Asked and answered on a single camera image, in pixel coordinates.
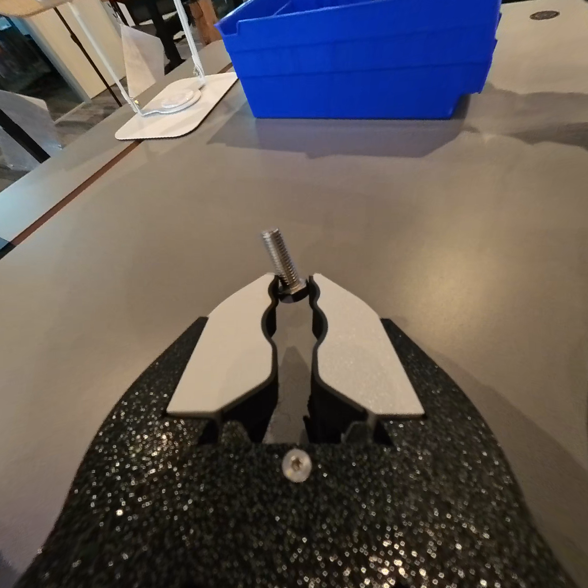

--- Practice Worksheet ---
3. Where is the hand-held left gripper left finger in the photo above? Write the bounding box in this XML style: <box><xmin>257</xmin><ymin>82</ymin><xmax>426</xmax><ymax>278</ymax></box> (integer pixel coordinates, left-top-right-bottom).
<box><xmin>166</xmin><ymin>273</ymin><xmax>279</xmax><ymax>443</ymax></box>

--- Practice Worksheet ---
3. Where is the white round disc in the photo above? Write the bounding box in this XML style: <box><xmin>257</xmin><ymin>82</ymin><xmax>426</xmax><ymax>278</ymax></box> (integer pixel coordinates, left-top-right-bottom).
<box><xmin>157</xmin><ymin>89</ymin><xmax>204</xmax><ymax>112</ymax></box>

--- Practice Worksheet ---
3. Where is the silver hex bolt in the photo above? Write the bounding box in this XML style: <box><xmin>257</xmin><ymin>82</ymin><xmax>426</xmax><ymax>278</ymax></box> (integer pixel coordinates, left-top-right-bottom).
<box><xmin>261</xmin><ymin>227</ymin><xmax>307</xmax><ymax>304</ymax></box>

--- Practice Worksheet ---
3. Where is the white flat base plate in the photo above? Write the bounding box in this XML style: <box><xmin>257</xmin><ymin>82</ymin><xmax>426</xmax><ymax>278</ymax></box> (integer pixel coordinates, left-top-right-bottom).
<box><xmin>115</xmin><ymin>72</ymin><xmax>238</xmax><ymax>141</ymax></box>

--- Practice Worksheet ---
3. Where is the brown wooden post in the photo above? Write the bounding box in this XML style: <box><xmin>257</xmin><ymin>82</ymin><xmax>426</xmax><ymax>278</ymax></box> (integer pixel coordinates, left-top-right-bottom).
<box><xmin>190</xmin><ymin>0</ymin><xmax>220</xmax><ymax>45</ymax></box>

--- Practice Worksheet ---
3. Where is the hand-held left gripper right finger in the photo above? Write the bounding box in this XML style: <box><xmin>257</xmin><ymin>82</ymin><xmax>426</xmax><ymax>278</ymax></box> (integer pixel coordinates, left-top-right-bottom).
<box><xmin>308</xmin><ymin>273</ymin><xmax>424</xmax><ymax>444</ymax></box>

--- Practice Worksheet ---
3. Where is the translucent paper sheet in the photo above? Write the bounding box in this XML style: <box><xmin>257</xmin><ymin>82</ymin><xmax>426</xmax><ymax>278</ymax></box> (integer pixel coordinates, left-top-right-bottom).
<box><xmin>119</xmin><ymin>22</ymin><xmax>165</xmax><ymax>100</ymax></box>

